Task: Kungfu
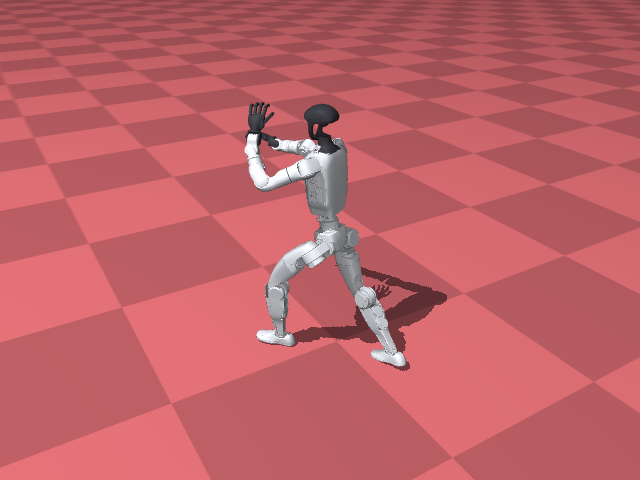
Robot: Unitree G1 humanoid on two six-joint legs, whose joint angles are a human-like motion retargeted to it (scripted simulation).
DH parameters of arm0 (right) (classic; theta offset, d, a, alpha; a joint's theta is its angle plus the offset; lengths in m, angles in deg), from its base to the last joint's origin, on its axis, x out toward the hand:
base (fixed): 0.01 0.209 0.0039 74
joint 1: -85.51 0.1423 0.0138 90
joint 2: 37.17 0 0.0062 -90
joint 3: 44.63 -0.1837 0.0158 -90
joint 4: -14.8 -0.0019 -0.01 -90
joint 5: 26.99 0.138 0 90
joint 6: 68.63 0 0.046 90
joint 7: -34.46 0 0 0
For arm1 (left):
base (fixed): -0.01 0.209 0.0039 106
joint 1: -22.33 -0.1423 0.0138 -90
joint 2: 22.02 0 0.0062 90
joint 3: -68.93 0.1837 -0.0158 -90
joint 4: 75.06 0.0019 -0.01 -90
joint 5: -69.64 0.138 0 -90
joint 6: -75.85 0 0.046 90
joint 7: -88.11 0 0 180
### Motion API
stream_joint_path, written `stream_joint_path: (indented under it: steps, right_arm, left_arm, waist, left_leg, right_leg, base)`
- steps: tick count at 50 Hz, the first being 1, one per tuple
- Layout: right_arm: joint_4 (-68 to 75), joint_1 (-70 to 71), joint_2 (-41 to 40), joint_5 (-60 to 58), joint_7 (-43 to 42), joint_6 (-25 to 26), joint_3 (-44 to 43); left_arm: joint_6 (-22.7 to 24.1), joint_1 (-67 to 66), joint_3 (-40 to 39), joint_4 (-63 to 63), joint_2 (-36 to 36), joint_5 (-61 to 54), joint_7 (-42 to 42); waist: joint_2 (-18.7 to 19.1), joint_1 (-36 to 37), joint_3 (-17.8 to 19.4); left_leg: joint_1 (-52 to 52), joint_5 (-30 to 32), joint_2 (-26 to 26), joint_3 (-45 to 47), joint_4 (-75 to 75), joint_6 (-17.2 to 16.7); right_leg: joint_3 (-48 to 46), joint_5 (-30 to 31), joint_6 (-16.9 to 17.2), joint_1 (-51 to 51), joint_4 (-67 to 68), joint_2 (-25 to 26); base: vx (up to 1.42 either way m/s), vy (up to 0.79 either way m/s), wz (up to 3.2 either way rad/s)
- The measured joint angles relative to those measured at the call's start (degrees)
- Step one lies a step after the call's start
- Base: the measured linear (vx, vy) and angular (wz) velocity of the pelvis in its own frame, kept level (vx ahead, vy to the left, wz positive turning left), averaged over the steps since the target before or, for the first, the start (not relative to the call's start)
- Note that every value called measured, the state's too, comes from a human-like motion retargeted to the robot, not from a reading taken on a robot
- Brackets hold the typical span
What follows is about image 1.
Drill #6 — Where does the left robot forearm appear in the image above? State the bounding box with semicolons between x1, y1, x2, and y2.
244;133;269;187

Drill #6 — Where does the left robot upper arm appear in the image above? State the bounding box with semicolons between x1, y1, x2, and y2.
254;158;322;192

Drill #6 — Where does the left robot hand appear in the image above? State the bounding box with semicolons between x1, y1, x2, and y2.
247;102;274;145

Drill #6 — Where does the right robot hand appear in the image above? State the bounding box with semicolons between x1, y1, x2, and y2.
245;133;279;148

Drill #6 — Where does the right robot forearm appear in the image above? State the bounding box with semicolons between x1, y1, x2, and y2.
271;138;304;155

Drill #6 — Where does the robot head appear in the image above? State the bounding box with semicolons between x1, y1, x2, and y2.
304;104;341;155

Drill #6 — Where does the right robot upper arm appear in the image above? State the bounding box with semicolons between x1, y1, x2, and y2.
299;138;347;158

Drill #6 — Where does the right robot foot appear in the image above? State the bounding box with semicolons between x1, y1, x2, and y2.
371;349;406;366

